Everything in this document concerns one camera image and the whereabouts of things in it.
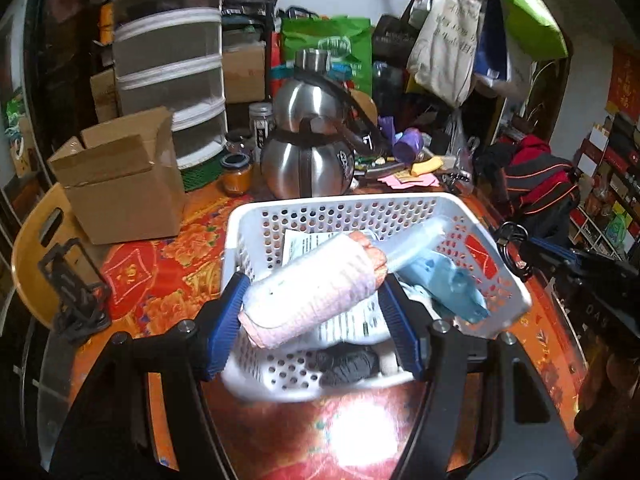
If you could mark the stainless steel gourd kettle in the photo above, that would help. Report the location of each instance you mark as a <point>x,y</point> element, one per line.
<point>320,130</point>

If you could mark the green shopping bag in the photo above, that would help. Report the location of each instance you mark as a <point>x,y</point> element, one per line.
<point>348,39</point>

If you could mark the stacked mesh food cover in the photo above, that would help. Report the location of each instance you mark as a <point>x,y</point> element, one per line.
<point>169,53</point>

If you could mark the purple plastic cup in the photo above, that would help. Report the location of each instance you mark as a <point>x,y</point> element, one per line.
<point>406,145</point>

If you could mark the red floral tablecloth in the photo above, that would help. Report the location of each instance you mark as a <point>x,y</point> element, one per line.
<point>357,436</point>

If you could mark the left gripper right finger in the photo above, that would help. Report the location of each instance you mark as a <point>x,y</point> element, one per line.
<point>485,412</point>

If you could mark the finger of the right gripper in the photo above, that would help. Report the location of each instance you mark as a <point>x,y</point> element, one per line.
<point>538,252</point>

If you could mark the lime green hanging bag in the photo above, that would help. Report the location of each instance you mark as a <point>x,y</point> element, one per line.
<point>532,26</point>

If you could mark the yellow wooden chair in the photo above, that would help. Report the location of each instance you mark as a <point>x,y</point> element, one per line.
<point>51,222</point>

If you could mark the person's right hand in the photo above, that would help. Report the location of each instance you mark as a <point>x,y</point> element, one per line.
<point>606,400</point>

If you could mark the pink towel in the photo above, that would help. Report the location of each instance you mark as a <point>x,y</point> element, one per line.
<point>320,298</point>

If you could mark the grey knit work gloves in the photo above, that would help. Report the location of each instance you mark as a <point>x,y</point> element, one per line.
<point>346,364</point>

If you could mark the black folding phone stand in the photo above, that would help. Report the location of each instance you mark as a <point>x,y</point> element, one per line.
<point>83,309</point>

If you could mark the clear plastic bag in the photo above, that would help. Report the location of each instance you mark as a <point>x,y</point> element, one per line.
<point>408,244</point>

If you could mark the open cardboard box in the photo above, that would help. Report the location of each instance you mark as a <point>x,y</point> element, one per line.
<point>122,180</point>

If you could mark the light blue mask pack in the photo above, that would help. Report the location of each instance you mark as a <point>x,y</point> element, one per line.
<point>452,287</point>

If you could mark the beige canvas tote bag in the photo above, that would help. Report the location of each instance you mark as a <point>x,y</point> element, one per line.
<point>442,58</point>

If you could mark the white perforated plastic basket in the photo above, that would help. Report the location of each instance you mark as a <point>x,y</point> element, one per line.
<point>263,237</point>

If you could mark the white blue hanging bag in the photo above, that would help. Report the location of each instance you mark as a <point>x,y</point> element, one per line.
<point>500,64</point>

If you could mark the red black striped jacket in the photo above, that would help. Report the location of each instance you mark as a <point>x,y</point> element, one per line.
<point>530,186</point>

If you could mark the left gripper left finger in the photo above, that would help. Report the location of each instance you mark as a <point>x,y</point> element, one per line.
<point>108,433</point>

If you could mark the orange glass jar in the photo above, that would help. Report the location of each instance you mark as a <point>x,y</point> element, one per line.
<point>236,173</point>

